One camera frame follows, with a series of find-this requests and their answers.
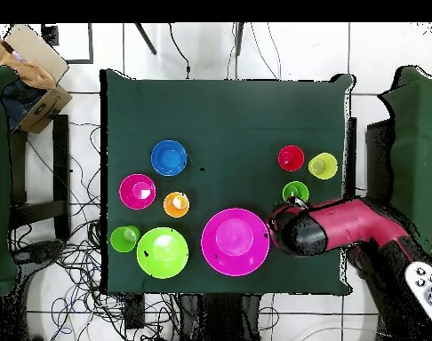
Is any dark green tablecloth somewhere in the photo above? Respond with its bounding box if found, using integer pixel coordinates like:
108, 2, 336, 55
99, 68, 356, 296

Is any yellow cup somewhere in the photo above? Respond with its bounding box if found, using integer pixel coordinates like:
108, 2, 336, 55
307, 152, 339, 181

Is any black tripod leg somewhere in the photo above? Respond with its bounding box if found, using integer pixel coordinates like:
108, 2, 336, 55
133, 22, 158, 56
234, 22, 245, 57

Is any large pink bowl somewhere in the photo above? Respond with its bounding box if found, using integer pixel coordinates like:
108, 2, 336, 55
200, 207, 271, 277

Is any cardboard box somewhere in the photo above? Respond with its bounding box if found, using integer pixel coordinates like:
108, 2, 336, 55
0, 23, 74, 135

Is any large green bowl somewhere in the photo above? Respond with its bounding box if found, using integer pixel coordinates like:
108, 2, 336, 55
136, 226, 189, 280

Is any black box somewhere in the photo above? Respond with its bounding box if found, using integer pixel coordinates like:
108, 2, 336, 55
364, 118, 395, 203

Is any small magenta bowl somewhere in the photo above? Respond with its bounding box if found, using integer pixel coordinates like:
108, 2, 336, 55
118, 172, 157, 211

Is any black floor frame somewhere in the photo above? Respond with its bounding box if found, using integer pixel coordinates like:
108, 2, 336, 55
41, 22, 95, 65

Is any black stool frame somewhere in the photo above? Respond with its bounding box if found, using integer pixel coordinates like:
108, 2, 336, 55
7, 114, 72, 242

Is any black floor cable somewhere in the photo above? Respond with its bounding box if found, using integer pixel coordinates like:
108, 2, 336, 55
167, 22, 192, 80

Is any small blue bowl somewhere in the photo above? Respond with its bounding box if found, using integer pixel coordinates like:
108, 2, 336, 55
150, 139, 188, 178

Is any tall green cup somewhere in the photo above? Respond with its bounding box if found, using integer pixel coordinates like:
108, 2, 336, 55
109, 225, 141, 254

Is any orange cup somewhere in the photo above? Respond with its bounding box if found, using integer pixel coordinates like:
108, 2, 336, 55
163, 191, 191, 218

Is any grey chair base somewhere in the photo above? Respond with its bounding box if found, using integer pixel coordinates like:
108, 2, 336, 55
12, 239, 66, 266

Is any rounded green cup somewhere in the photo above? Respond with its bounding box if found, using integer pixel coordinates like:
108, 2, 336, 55
282, 180, 310, 203

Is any red cup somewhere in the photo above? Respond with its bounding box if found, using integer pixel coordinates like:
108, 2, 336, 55
276, 144, 306, 172

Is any black power strip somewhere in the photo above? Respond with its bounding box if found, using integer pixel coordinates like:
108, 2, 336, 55
124, 293, 147, 330

